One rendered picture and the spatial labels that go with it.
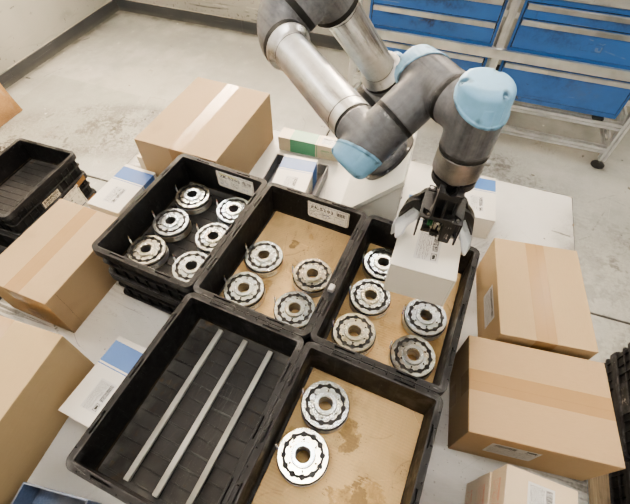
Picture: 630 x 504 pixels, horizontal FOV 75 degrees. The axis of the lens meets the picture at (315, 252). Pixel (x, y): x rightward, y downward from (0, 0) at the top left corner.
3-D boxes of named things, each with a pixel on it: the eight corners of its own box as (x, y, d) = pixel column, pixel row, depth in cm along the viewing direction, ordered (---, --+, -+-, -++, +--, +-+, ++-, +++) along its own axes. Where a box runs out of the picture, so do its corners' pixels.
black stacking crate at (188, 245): (190, 181, 133) (182, 154, 124) (271, 209, 126) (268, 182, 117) (107, 274, 111) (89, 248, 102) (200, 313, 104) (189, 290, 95)
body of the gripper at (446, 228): (410, 237, 72) (426, 187, 62) (419, 203, 77) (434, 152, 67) (454, 248, 70) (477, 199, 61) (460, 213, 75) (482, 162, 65)
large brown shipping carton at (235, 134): (208, 121, 171) (197, 76, 155) (273, 138, 164) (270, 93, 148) (152, 184, 148) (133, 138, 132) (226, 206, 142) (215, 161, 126)
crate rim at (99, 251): (183, 158, 126) (181, 152, 124) (270, 186, 119) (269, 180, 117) (91, 253, 104) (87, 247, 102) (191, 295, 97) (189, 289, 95)
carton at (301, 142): (278, 149, 161) (277, 136, 156) (284, 139, 164) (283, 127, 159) (337, 161, 156) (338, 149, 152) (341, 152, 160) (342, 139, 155)
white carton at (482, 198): (452, 190, 148) (459, 171, 141) (486, 197, 146) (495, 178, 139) (448, 231, 136) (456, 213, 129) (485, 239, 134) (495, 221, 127)
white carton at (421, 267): (402, 218, 93) (410, 190, 86) (455, 232, 91) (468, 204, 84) (382, 289, 82) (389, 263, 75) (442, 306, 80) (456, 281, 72)
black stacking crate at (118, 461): (200, 315, 104) (190, 292, 95) (306, 360, 97) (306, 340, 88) (90, 475, 82) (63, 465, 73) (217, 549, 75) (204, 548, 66)
